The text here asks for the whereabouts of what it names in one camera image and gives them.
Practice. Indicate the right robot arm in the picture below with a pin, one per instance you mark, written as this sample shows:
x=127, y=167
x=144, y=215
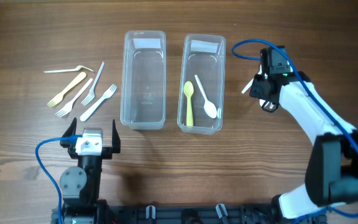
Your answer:
x=331, y=179

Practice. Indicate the yellow plastic spoon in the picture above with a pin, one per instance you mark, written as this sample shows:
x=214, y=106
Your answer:
x=188, y=90

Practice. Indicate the bent white plastic fork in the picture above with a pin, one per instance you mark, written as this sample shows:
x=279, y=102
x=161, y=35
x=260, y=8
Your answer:
x=78, y=68

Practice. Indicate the left clear plastic container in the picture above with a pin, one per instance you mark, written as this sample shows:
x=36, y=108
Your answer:
x=144, y=80

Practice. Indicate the right clear plastic container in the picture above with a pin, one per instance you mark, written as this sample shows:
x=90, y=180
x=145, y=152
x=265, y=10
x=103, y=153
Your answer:
x=203, y=64

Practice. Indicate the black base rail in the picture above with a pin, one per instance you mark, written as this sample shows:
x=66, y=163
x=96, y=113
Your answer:
x=240, y=214

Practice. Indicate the white spoon bowl down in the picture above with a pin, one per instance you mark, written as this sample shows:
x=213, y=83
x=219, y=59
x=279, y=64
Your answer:
x=263, y=103

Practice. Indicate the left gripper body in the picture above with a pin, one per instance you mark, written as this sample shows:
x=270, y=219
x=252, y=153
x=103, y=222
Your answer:
x=106, y=154

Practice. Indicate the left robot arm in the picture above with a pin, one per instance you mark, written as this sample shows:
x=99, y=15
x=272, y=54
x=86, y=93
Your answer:
x=81, y=183

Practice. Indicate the translucent slim plastic fork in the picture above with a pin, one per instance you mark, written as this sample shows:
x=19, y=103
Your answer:
x=91, y=93

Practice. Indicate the yellow plastic fork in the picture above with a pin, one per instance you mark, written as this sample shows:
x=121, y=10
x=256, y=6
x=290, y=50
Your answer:
x=58, y=98

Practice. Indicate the thick white plastic fork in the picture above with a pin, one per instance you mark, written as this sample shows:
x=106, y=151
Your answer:
x=106, y=95

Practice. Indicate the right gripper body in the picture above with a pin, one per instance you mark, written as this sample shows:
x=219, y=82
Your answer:
x=258, y=88

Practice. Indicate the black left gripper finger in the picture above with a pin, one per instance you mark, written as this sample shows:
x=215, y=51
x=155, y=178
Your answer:
x=68, y=135
x=116, y=141

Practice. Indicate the clear plastic container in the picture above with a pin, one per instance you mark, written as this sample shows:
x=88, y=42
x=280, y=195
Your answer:
x=144, y=80
x=203, y=64

